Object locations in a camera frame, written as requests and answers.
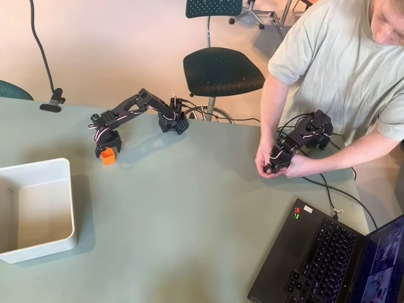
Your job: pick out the black leader arm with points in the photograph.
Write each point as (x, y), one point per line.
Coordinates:
(303, 137)

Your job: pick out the person in pale shirt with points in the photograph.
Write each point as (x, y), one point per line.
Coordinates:
(341, 63)

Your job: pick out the person's left forearm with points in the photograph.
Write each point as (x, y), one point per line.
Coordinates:
(347, 153)

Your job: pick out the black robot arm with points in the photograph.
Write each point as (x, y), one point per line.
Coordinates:
(158, 105)

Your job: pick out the dark perforated swivel chair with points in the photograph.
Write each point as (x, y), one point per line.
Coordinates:
(221, 69)

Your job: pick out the silver office chair base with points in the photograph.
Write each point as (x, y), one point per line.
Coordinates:
(252, 13)

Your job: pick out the teal chair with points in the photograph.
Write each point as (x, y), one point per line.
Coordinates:
(12, 91)

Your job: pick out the person's left hand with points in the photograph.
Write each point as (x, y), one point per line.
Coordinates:
(301, 167)

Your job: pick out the small orange cube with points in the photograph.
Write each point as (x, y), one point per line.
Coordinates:
(109, 158)

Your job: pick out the black laptop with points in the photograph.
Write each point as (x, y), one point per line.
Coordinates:
(315, 252)

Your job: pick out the white plastic bin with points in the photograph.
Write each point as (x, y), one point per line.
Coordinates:
(41, 214)

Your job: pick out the person's right hand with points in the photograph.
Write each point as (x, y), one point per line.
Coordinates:
(263, 162)

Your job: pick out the person's right forearm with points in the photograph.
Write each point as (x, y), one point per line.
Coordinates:
(274, 116)

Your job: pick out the black gooseneck clamp mount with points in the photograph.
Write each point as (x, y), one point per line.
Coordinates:
(53, 102)

